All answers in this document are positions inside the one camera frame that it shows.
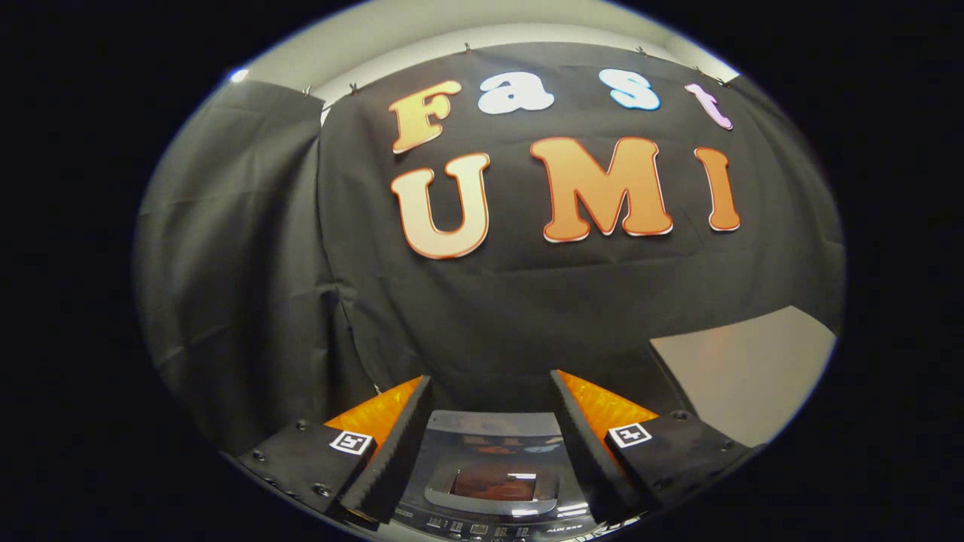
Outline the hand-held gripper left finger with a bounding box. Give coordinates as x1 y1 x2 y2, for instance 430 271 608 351
237 376 434 525

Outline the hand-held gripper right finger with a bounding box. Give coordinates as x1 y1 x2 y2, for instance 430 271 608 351
550 370 752 524

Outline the dark grey washing machine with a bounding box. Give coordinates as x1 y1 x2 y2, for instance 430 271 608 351
392 409 648 542

